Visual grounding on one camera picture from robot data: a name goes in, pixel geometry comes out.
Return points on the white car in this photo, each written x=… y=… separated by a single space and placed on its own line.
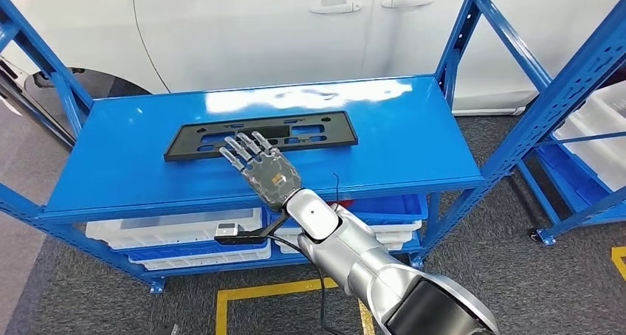
x=244 y=29

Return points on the black plastic car part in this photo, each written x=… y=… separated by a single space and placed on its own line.
x=345 y=132

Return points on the dark metal support bar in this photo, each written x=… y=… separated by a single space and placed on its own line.
x=29 y=100

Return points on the long white plastic tray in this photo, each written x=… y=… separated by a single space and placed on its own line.
x=596 y=157
x=611 y=103

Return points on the blue wheeled shelf rack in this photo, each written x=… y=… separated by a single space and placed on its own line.
x=587 y=211

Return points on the blue metal shelf rack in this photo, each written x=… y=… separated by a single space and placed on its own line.
x=122 y=176

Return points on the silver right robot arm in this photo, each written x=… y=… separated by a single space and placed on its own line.
x=362 y=264

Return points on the white plastic bin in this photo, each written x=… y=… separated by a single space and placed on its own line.
x=396 y=227
x=146 y=237
x=398 y=242
x=195 y=263

